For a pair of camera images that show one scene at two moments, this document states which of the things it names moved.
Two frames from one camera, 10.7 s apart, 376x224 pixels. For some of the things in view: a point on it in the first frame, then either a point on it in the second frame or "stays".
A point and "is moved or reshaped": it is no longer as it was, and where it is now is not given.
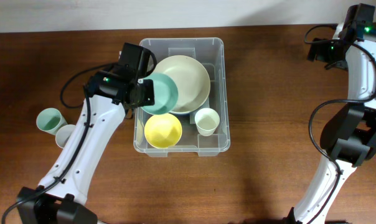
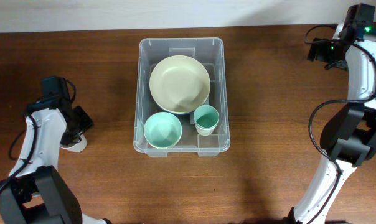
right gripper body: (329, 52) stays
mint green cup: (50, 119) is moved or reshaped
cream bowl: (192, 79) stays
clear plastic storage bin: (190, 109) stays
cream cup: (206, 120) stays
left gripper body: (147, 97) to (79, 125)
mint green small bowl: (165, 92) to (162, 130)
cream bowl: (193, 89) stays
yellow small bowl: (163, 130) stays
